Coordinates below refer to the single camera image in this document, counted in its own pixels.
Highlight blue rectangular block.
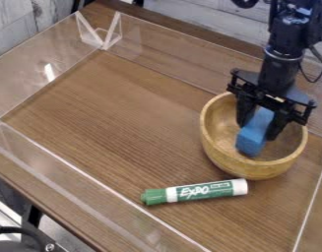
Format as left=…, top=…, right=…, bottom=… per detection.
left=236, top=107, right=275, bottom=157

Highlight black cable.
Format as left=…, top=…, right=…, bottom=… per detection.
left=299, top=45, right=322, bottom=84

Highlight clear acrylic tray walls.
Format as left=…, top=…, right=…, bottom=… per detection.
left=0, top=9, right=322, bottom=252

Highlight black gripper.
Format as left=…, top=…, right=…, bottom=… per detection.
left=226, top=68, right=317, bottom=141

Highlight black equipment bottom left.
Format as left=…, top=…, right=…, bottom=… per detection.
left=0, top=225, right=70, bottom=252

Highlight green Expo marker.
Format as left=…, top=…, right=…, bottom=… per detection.
left=141, top=178, right=249, bottom=206

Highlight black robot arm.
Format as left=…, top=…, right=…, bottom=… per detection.
left=226, top=0, right=322, bottom=141

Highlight brown wooden bowl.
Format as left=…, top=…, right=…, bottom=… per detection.
left=201, top=93, right=308, bottom=180

